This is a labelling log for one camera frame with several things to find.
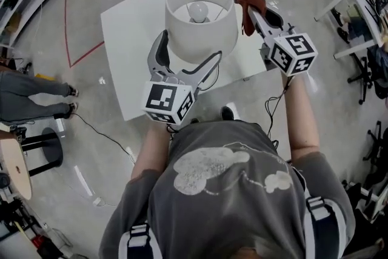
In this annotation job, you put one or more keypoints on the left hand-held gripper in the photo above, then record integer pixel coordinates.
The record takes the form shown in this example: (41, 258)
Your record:
(160, 97)

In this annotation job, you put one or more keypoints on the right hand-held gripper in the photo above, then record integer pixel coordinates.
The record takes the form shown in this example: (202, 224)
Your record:
(295, 50)

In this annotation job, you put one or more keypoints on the white table lamp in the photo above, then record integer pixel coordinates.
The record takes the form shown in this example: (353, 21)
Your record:
(200, 36)

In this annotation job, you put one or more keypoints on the person's right forearm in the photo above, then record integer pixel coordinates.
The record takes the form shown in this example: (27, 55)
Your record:
(301, 118)

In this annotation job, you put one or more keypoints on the person's left forearm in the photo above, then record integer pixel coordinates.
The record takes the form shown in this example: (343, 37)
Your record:
(153, 148)

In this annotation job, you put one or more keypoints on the white square table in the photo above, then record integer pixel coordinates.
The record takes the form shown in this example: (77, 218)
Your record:
(130, 39)

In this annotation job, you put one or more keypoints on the person's black left shoe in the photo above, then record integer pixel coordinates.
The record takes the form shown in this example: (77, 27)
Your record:
(194, 121)

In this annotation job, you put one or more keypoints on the person's black shoe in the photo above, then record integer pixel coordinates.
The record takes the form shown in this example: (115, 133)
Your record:
(194, 121)
(227, 113)

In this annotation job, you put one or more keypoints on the person's black right shoe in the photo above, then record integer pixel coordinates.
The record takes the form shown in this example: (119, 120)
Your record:
(227, 113)

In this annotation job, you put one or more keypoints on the black office chair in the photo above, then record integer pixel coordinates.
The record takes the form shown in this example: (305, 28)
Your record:
(368, 76)
(377, 142)

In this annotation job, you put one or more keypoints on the red floor tape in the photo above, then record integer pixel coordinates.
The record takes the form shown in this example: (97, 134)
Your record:
(68, 39)

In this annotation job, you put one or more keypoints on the yellow object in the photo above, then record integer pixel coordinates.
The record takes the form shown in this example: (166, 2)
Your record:
(45, 77)

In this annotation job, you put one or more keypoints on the person's grey t-shirt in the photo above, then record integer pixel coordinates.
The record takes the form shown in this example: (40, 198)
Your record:
(227, 206)

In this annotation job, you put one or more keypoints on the white power adapter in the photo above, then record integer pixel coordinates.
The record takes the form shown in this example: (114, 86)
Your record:
(97, 201)

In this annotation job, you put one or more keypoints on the round wooden side table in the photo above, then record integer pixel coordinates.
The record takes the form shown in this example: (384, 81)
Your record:
(16, 166)

